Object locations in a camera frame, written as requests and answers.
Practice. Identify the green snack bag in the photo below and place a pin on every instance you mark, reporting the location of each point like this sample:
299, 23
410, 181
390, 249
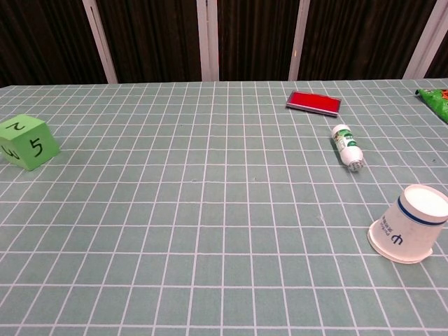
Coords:
437, 103

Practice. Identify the white paper cup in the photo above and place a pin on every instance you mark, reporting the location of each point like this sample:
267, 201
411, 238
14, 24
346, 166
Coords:
406, 227

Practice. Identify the white bottle with green label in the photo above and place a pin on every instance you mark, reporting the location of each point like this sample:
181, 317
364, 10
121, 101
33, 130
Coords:
347, 147

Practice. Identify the green numbered foam die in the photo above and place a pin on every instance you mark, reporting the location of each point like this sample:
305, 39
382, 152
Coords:
29, 147

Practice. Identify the white partition post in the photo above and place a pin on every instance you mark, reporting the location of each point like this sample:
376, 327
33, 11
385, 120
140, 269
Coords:
207, 42
99, 45
298, 42
425, 45

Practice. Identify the red ink pad box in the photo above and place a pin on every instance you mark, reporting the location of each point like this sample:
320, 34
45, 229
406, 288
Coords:
313, 102

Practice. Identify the green grid tablecloth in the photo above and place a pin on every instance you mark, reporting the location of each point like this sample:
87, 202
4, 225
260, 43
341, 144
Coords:
210, 227

